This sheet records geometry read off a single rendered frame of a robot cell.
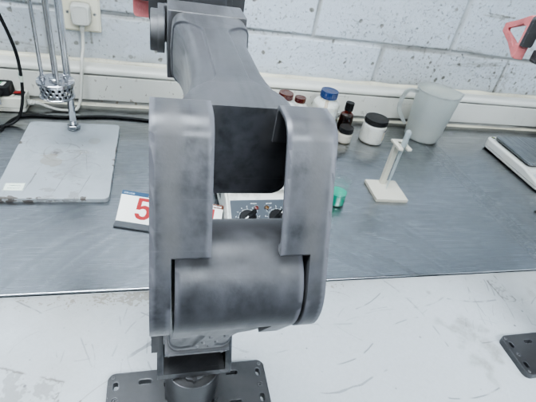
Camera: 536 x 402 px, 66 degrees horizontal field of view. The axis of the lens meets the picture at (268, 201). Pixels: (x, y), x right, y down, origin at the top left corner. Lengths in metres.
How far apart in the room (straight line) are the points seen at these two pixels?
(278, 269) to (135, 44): 1.02
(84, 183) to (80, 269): 0.22
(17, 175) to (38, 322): 0.36
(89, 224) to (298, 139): 0.64
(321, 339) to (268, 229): 0.45
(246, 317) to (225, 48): 0.18
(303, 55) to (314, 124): 1.05
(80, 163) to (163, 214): 0.77
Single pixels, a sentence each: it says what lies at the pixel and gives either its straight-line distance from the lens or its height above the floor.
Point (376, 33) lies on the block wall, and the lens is 1.31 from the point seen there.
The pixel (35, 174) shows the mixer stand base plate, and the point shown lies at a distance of 0.94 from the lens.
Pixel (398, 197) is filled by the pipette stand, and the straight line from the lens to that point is 1.01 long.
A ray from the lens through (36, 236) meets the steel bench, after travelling 0.81.
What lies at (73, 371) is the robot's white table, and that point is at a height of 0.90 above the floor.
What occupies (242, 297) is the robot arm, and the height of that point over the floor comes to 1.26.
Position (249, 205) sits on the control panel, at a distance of 0.77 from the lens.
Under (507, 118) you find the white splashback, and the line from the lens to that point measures 1.66.
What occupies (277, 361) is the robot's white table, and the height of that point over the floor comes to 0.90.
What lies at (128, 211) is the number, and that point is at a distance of 0.81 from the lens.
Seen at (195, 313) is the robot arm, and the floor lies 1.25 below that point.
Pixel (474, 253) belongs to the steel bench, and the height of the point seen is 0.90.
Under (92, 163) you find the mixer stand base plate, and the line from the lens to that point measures 0.96.
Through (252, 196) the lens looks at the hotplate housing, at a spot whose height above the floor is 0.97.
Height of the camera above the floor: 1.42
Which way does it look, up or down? 36 degrees down
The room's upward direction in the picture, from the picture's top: 11 degrees clockwise
